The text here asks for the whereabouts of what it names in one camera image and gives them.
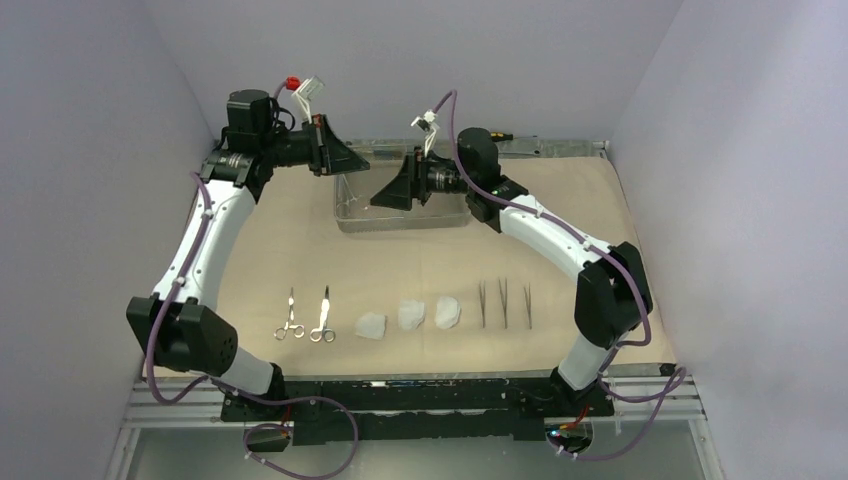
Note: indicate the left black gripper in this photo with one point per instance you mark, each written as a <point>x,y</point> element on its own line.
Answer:
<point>329,155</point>

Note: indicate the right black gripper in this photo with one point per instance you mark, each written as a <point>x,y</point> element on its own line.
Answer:
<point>413,178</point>

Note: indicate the white gauze pad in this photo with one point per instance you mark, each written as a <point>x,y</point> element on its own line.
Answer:
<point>371,326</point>
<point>448,312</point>
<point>411,313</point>

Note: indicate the beige cloth wrap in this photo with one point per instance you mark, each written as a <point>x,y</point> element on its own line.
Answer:
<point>292,240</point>

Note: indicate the thin steel tweezers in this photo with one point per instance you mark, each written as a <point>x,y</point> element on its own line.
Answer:
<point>503,286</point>

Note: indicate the surgical scissors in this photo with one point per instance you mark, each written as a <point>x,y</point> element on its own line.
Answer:
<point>323,332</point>

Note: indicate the surgical forceps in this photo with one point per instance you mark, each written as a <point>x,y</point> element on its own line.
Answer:
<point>289,327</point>

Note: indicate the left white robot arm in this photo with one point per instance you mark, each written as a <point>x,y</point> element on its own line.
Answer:
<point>177,325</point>

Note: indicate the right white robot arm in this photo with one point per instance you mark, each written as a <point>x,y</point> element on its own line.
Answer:
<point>612,292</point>

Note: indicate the flat metal wrench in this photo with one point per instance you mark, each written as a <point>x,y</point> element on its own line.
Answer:
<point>523,153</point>

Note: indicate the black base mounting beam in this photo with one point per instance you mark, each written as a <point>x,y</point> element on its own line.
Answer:
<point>519,405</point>

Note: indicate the wire mesh instrument tray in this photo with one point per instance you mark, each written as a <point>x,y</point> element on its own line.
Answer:
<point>441,211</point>

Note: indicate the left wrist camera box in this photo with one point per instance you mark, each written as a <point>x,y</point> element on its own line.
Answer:
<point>303,93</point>

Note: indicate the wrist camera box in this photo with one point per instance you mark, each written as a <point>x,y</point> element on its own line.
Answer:
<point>427,123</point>
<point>303,93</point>

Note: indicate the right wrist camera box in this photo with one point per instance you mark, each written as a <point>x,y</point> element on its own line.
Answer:
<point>427,123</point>

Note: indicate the yellow handled screwdriver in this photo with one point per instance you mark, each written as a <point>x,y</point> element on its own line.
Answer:
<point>501,137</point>

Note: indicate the aluminium frame rail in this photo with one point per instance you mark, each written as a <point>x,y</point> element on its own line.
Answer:
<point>202,407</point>

